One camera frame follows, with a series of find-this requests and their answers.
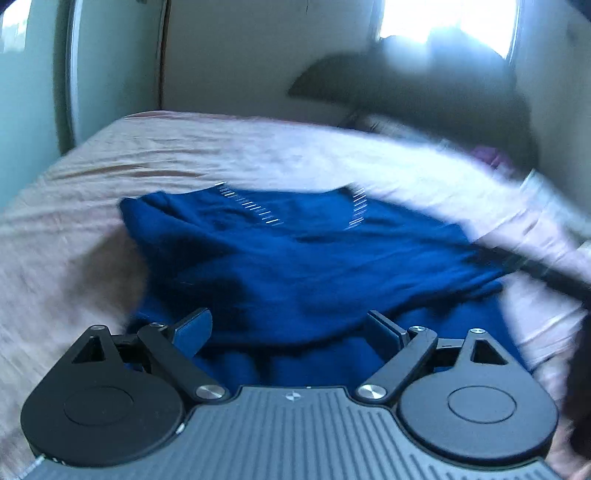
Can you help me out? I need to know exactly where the blue knit sweater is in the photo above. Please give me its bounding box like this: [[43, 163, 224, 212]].
[[119, 186, 519, 391]]

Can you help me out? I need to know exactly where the pink wrinkled bed sheet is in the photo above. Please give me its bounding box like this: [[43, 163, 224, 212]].
[[1, 112, 590, 479]]

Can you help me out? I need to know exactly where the purple small garment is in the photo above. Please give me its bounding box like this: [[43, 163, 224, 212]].
[[470, 145, 514, 176]]

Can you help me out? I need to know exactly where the dark curved headboard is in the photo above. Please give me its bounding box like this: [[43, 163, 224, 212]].
[[287, 29, 539, 170]]

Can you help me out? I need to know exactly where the glass sliding wardrobe door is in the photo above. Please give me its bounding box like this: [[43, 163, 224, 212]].
[[1, 1, 169, 205]]

